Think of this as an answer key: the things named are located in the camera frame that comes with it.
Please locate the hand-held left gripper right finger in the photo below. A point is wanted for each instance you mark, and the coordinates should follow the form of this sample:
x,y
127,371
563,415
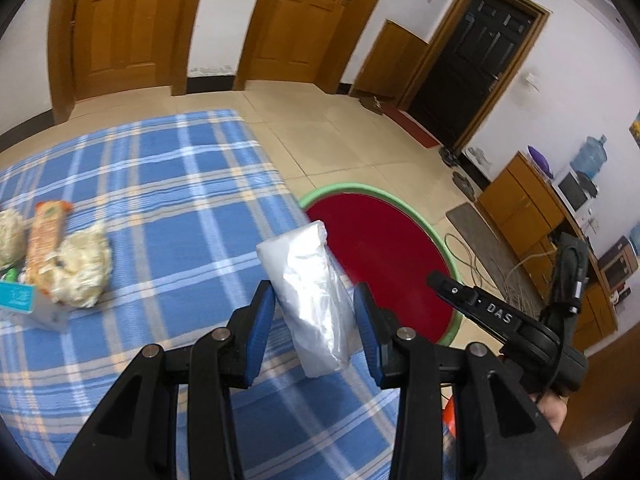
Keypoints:
x,y
367,335

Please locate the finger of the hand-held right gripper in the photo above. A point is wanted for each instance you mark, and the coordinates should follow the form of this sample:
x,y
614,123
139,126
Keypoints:
x,y
492,310

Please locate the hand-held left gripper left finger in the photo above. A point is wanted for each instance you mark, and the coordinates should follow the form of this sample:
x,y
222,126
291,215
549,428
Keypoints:
x,y
260,335

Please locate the white plastic bag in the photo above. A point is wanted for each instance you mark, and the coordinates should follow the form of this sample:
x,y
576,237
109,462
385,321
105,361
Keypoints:
x,y
310,300

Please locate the red basin with green rim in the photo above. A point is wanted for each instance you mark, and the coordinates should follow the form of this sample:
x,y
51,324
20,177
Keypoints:
x,y
390,240

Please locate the person's right hand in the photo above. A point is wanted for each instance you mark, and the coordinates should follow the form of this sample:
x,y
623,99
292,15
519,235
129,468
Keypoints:
x,y
552,412

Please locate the grey floor mat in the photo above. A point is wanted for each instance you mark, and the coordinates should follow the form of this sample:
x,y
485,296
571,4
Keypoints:
x,y
480,230

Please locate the wooden cabinet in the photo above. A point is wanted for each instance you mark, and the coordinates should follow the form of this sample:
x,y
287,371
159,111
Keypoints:
x,y
525,210

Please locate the brown countertop appliance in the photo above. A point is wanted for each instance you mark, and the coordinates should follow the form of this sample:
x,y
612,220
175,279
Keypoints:
x,y
617,265

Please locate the grey shoe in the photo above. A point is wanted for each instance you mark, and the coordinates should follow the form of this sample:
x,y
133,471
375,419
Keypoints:
x,y
465,186

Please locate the white microwave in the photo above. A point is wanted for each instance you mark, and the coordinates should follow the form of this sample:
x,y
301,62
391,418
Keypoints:
x,y
572,192

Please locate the purple cloth bundle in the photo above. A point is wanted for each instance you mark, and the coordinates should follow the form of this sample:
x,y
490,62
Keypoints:
x,y
541,162

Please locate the blue plaid blanket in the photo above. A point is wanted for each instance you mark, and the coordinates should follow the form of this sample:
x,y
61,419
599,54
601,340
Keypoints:
x,y
165,210

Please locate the dark shoes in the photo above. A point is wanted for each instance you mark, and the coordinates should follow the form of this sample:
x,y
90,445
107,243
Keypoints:
x,y
450,156

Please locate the blue water bottle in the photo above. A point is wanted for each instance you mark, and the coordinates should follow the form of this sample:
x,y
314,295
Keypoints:
x,y
590,157

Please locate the red doormat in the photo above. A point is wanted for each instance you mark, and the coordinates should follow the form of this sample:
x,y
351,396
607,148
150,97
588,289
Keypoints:
x,y
412,127

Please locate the brown slippers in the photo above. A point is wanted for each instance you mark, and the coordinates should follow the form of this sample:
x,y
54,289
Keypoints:
x,y
372,105

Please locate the orange carton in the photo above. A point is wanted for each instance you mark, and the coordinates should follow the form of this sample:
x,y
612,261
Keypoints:
x,y
45,240

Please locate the white and teal box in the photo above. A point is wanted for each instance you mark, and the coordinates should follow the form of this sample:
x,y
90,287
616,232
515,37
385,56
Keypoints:
x,y
25,305

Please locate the black door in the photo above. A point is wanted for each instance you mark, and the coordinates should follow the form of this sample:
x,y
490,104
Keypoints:
x,y
475,60

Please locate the wooden panel door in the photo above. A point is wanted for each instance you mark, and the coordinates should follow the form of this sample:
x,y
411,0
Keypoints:
x,y
300,20
125,25

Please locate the yellow wall picture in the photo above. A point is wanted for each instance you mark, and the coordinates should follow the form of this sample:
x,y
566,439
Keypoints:
x,y
636,130

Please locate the white wall switch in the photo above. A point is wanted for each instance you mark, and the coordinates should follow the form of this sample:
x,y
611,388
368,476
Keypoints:
x,y
531,82

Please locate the low wooden wall panel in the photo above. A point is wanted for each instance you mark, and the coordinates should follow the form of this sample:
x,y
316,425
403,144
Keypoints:
x,y
390,65

